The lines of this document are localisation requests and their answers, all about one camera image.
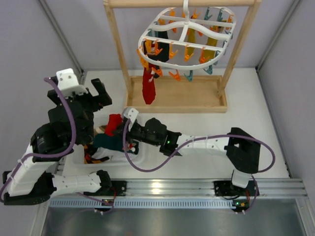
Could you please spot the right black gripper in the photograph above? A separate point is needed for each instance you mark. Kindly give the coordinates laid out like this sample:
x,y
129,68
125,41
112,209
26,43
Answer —
x,y
128,132

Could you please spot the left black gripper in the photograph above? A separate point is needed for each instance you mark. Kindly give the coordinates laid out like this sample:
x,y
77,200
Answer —
x,y
91,99

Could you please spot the red sock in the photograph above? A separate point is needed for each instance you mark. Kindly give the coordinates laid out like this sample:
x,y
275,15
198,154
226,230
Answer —
x,y
114,121
148,86

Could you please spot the white clip hanger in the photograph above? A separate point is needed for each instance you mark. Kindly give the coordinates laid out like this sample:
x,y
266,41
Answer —
x,y
183,41

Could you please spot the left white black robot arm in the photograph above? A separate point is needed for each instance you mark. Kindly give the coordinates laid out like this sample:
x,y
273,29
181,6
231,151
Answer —
x,y
71,122

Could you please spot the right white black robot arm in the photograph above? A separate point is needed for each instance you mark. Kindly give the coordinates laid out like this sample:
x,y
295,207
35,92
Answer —
x,y
240,148

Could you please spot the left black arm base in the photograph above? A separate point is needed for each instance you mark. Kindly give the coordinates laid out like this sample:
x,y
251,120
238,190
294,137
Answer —
x,y
115,188

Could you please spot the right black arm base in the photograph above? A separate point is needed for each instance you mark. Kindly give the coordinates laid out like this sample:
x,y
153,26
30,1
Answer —
x,y
225,188

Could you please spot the wooden hanger stand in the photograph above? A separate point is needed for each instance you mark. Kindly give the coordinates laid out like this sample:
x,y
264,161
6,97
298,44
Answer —
x,y
205,93

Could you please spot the translucent plastic bin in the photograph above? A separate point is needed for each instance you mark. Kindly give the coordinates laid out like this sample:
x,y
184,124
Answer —
x,y
88,155

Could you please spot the green christmas sock in bin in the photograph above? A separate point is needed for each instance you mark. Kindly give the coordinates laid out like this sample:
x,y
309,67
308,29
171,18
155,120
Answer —
x,y
115,143

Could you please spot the dark navy sock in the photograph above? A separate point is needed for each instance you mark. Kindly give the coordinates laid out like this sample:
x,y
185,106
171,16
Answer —
x,y
164,54

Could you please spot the mustard yellow sock left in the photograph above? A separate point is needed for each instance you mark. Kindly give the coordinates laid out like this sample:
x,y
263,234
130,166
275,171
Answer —
x,y
191,39

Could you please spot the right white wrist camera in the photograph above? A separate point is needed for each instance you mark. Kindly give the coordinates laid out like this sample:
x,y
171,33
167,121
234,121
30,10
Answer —
x,y
130,113

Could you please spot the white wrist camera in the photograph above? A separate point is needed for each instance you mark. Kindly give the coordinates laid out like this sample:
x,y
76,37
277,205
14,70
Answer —
x,y
68,83
130,113

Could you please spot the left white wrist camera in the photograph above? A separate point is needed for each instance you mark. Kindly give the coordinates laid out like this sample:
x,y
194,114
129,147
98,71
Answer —
x,y
68,83

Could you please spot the perforated cable duct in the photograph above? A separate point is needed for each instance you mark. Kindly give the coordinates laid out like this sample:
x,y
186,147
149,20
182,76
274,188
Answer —
x,y
149,203

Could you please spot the aluminium rail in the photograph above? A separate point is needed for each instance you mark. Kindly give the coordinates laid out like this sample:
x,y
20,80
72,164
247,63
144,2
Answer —
x,y
265,187

